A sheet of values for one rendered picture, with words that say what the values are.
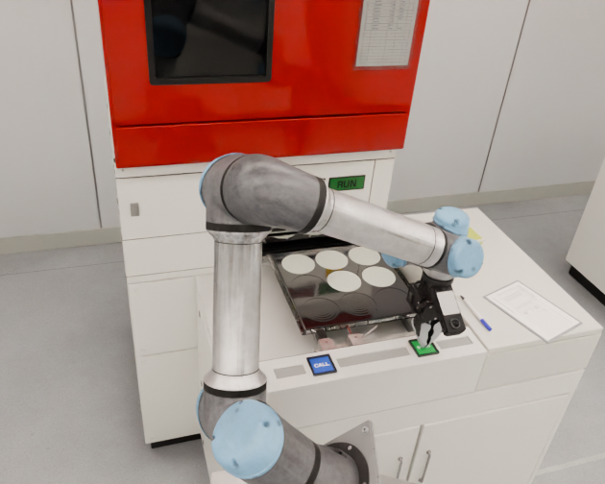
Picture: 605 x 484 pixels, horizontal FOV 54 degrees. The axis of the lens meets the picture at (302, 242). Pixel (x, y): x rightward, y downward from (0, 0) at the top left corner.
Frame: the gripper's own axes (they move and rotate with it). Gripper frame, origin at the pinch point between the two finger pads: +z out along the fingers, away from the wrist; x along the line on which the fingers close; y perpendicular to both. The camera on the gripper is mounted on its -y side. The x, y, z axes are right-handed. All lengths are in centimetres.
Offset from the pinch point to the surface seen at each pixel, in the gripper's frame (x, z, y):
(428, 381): -0.4, 8.4, -4.0
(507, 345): -20.7, 1.2, -3.5
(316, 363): 27.0, 1.3, 1.4
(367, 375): 16.5, 2.4, -4.0
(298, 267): 17.3, 7.7, 46.1
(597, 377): -136, 97, 52
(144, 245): 60, 3, 59
